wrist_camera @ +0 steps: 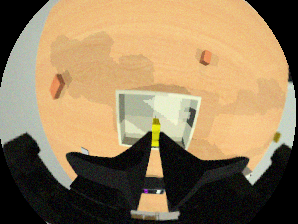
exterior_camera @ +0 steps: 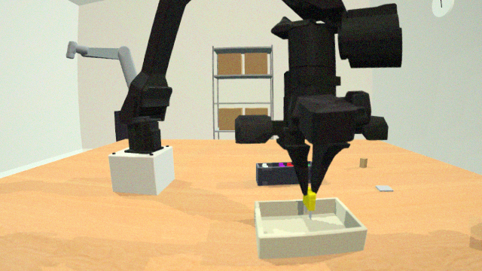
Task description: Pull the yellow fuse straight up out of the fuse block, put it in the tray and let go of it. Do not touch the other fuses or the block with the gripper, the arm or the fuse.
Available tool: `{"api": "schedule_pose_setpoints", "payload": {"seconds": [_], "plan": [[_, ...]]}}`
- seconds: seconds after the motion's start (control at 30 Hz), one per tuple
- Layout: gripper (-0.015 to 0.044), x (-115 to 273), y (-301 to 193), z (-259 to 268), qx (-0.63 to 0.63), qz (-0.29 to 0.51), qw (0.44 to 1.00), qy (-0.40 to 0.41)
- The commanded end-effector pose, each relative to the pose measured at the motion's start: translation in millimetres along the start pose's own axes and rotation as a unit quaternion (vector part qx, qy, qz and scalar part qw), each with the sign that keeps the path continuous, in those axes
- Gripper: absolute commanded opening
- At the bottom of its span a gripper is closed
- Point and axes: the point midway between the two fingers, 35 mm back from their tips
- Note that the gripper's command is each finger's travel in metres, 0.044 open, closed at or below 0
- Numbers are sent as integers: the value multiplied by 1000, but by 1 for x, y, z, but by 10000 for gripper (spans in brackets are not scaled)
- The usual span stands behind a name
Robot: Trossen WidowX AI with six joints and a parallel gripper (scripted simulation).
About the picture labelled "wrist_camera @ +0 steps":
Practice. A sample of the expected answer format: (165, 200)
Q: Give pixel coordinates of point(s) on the yellow blade fuse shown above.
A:
(156, 130)

